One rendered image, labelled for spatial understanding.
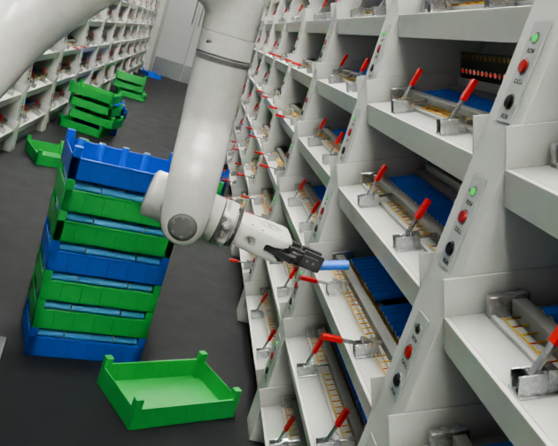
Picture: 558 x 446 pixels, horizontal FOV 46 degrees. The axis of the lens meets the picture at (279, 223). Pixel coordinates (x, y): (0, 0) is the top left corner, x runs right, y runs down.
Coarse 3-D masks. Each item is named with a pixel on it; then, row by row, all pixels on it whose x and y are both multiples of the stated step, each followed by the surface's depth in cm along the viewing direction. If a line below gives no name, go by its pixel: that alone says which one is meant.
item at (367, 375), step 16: (352, 240) 151; (352, 256) 151; (368, 256) 153; (320, 272) 147; (336, 272) 146; (320, 288) 139; (336, 304) 130; (336, 320) 123; (352, 320) 122; (352, 336) 116; (368, 336) 116; (352, 352) 111; (352, 368) 109; (368, 368) 105; (368, 384) 101; (368, 400) 97; (368, 416) 98
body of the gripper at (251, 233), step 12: (240, 216) 115; (252, 216) 119; (240, 228) 113; (252, 228) 113; (264, 228) 115; (276, 228) 119; (240, 240) 114; (252, 240) 115; (264, 240) 114; (276, 240) 114; (288, 240) 115; (252, 252) 114; (264, 252) 114
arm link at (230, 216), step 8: (232, 208) 114; (224, 216) 113; (232, 216) 114; (224, 224) 113; (232, 224) 114; (216, 232) 114; (224, 232) 114; (232, 232) 115; (216, 240) 115; (224, 240) 114
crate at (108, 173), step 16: (64, 144) 173; (96, 144) 176; (64, 160) 167; (80, 160) 157; (112, 160) 179; (128, 160) 181; (160, 160) 184; (80, 176) 158; (96, 176) 159; (112, 176) 161; (128, 176) 162; (144, 176) 164; (144, 192) 165
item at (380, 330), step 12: (336, 276) 142; (348, 276) 137; (360, 288) 130; (348, 300) 129; (360, 300) 125; (360, 312) 123; (372, 312) 119; (372, 324) 116; (384, 336) 110; (384, 348) 108; (396, 348) 106; (384, 372) 102
